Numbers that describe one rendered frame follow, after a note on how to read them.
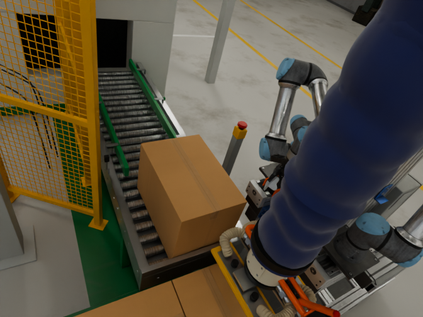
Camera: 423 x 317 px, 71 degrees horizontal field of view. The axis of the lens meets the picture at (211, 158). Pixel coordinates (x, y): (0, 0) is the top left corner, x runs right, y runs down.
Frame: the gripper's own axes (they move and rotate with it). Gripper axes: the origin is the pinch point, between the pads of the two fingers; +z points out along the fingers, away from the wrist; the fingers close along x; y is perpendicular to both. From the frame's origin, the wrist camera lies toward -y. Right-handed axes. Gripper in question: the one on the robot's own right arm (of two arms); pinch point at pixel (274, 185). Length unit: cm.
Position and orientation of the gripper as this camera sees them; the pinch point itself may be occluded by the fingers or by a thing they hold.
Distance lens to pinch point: 145.7
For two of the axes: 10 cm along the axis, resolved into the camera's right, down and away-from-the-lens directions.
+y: 4.7, 6.7, -5.8
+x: 8.5, -1.8, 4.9
